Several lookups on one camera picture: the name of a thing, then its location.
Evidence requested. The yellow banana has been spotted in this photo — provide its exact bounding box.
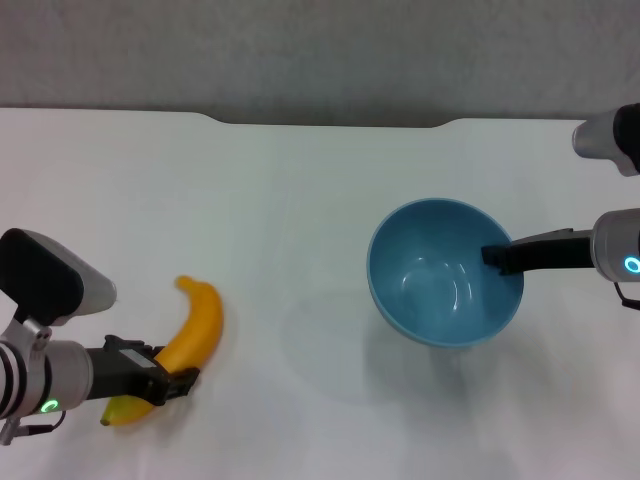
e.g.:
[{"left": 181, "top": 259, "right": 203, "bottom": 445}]
[{"left": 99, "top": 275, "right": 225, "bottom": 428}]

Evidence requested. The blue bowl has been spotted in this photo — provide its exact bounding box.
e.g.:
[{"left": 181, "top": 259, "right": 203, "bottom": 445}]
[{"left": 366, "top": 197, "right": 526, "bottom": 349}]

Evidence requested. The right arm connector cable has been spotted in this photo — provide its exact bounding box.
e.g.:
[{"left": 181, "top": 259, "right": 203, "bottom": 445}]
[{"left": 614, "top": 281, "right": 640, "bottom": 310}]

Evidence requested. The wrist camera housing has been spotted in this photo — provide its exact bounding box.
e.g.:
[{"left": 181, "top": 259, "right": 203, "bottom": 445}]
[
  {"left": 0, "top": 228, "right": 118, "bottom": 327},
  {"left": 571, "top": 102, "right": 640, "bottom": 178}
]

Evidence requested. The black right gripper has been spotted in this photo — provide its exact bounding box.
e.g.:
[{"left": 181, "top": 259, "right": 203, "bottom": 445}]
[{"left": 480, "top": 228, "right": 597, "bottom": 277}]

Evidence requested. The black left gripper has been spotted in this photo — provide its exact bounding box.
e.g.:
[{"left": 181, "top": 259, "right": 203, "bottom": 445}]
[{"left": 83, "top": 335, "right": 202, "bottom": 407}]

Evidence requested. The left wrist camera housing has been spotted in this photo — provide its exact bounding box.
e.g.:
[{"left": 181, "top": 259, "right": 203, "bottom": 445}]
[{"left": 0, "top": 228, "right": 118, "bottom": 327}]

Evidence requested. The arm connector cable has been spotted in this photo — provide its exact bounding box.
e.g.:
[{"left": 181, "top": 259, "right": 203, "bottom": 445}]
[
  {"left": 614, "top": 281, "right": 640, "bottom": 310},
  {"left": 0, "top": 408, "right": 67, "bottom": 447}
]

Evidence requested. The left arm connector cable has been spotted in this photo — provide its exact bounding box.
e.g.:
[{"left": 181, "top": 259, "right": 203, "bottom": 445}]
[{"left": 0, "top": 408, "right": 67, "bottom": 447}]

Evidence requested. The right wrist camera housing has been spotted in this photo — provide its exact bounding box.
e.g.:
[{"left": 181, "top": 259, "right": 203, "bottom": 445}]
[{"left": 571, "top": 102, "right": 640, "bottom": 178}]

